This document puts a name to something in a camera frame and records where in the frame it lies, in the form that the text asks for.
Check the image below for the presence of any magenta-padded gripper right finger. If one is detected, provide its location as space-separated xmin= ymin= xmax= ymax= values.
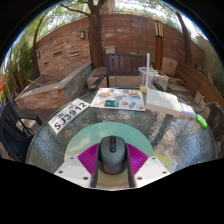
xmin=124 ymin=143 xmax=171 ymax=189

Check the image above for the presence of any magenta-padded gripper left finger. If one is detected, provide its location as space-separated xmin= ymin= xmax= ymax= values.
xmin=53 ymin=143 xmax=102 ymax=189

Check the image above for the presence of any grey and black computer mouse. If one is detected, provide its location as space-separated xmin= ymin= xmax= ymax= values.
xmin=97 ymin=135 xmax=128 ymax=175

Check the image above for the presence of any green mouse pad, pink rest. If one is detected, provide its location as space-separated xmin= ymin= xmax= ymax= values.
xmin=63 ymin=121 xmax=155 ymax=187

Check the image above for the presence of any yellow card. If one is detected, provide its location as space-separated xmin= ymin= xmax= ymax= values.
xmin=153 ymin=152 xmax=178 ymax=174

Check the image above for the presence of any white license plate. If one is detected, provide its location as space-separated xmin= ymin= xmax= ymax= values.
xmin=48 ymin=98 xmax=91 ymax=135

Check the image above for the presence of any open white book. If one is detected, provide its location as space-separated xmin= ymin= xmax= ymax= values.
xmin=145 ymin=88 xmax=188 ymax=118

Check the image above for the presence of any green wipes packet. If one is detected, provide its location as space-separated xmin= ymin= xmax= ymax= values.
xmin=195 ymin=113 xmax=209 ymax=130

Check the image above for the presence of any black metal chair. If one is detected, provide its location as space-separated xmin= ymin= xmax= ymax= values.
xmin=0 ymin=99 xmax=44 ymax=164

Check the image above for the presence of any colourful sticker sheet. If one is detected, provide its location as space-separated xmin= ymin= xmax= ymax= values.
xmin=89 ymin=87 xmax=147 ymax=112

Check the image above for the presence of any brown wicker chair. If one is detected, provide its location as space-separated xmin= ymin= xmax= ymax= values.
xmin=198 ymin=101 xmax=224 ymax=158

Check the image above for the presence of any raised stone planter bed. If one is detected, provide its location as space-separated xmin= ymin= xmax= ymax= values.
xmin=14 ymin=62 xmax=94 ymax=113

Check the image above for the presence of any clear plastic cup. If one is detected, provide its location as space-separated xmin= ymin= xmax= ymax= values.
xmin=138 ymin=66 xmax=158 ymax=94

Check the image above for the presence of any white drinking straw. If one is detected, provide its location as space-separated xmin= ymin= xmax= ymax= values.
xmin=144 ymin=52 xmax=151 ymax=89

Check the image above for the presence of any beige square cushion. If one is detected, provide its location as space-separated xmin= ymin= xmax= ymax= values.
xmin=162 ymin=57 xmax=179 ymax=78

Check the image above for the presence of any dark wooden slatted chair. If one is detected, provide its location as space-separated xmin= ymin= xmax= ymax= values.
xmin=89 ymin=53 xmax=166 ymax=93

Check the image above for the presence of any thin leaning tree trunk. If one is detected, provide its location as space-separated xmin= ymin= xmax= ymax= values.
xmin=31 ymin=13 xmax=48 ymax=79

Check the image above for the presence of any slim curved tree trunk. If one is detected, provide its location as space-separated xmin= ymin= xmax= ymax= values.
xmin=174 ymin=9 xmax=194 ymax=66

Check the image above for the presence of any forked tree trunk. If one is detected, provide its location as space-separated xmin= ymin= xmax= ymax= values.
xmin=59 ymin=0 xmax=111 ymax=69

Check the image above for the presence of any wooden garden lamp post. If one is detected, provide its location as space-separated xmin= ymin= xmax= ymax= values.
xmin=153 ymin=15 xmax=165 ymax=72

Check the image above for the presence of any grey wall utility box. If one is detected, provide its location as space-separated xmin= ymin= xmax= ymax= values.
xmin=104 ymin=45 xmax=116 ymax=55

